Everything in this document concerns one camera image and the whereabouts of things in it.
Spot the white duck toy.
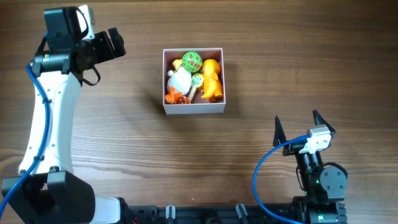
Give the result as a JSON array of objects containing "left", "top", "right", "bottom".
[{"left": 165, "top": 59, "right": 192, "bottom": 104}]

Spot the orange round cap toy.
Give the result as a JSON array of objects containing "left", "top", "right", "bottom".
[{"left": 175, "top": 96, "right": 191, "bottom": 105}]

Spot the green patterned ball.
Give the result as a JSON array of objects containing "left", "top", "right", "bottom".
[{"left": 182, "top": 51, "right": 202, "bottom": 72}]

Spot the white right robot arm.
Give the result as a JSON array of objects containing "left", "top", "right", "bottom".
[{"left": 282, "top": 110, "right": 348, "bottom": 223}]

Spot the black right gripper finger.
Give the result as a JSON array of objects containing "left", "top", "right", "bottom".
[
  {"left": 273, "top": 116, "right": 287, "bottom": 147},
  {"left": 312, "top": 110, "right": 336, "bottom": 134}
]

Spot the orange dinosaur toy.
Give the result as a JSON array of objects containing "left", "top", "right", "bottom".
[{"left": 201, "top": 59, "right": 223, "bottom": 103}]

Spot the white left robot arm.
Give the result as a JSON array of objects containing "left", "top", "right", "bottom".
[{"left": 1, "top": 5, "right": 274, "bottom": 223}]

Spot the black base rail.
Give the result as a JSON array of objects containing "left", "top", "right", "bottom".
[{"left": 129, "top": 203, "right": 282, "bottom": 224}]

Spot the white cardboard box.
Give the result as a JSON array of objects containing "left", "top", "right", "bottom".
[{"left": 162, "top": 48, "right": 226, "bottom": 114}]

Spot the yellow wooden rattle drum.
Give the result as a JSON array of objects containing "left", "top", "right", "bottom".
[{"left": 188, "top": 73, "right": 204, "bottom": 101}]

